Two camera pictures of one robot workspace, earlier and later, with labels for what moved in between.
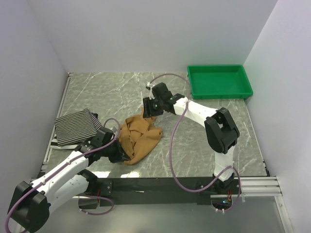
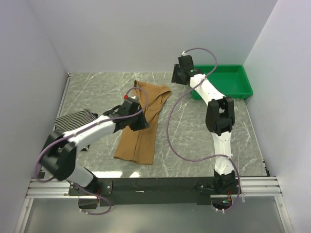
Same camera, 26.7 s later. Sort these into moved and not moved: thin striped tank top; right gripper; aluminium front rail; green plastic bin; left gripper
Moved: left gripper; right gripper
Not moved: green plastic bin; thin striped tank top; aluminium front rail
